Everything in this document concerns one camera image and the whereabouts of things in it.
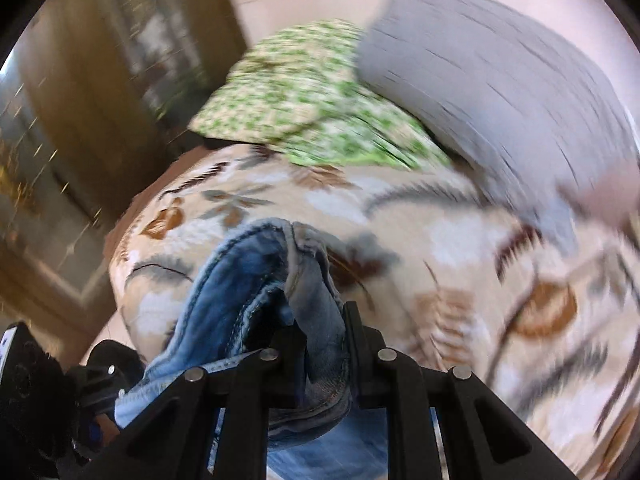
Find blue denim jeans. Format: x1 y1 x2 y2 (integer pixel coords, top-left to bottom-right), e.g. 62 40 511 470
115 218 398 479

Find beige leaf-pattern blanket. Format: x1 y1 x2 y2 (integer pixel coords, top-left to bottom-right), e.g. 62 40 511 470
104 144 639 479

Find grey quilted pillow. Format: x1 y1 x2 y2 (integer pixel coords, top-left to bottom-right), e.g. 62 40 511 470
356 0 637 253

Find brown wooden wardrobe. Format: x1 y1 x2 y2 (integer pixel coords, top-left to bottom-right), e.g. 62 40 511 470
1 0 246 365

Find green patterned quilt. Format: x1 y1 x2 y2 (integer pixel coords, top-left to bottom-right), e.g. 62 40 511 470
189 20 449 170

